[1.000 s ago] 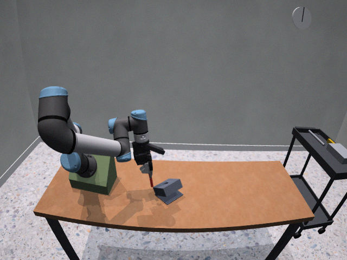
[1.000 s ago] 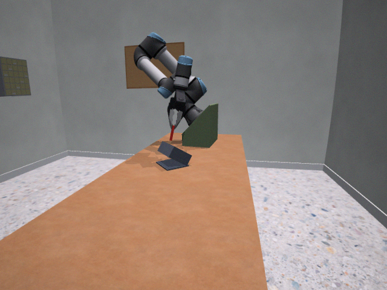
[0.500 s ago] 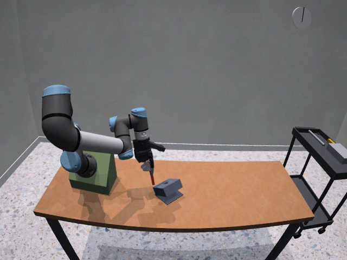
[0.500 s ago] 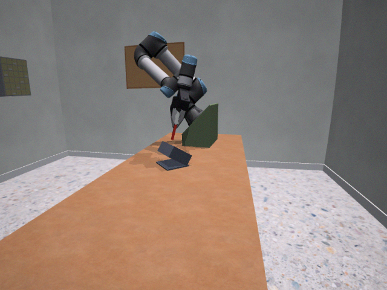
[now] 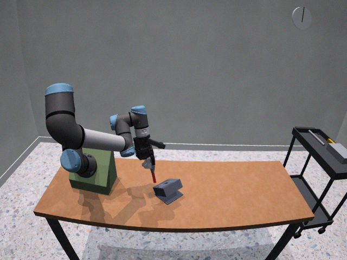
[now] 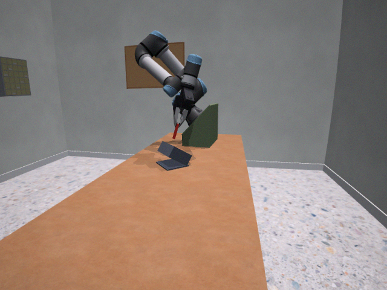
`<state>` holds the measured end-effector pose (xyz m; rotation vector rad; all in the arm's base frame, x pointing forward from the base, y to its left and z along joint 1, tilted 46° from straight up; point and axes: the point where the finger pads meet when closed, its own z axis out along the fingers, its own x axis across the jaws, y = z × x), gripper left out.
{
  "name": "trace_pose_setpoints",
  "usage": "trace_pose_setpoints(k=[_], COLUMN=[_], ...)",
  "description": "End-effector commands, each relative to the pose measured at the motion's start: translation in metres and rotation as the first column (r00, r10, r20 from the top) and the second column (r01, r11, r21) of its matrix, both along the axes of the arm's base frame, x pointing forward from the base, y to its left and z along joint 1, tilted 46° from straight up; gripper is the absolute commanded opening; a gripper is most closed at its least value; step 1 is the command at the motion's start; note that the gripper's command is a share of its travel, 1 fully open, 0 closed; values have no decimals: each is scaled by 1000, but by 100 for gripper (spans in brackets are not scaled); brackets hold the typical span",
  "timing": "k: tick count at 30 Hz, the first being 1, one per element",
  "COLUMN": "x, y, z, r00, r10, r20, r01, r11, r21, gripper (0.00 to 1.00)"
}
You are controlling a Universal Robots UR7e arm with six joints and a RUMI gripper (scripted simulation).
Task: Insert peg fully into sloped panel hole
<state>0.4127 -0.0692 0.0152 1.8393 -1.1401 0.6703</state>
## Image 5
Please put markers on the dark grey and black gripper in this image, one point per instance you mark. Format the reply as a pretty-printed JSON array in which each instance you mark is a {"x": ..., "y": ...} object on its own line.
[{"x": 145, "y": 152}]

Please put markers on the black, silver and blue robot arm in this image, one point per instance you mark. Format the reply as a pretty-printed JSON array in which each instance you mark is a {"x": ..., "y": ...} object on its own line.
[{"x": 61, "y": 125}]

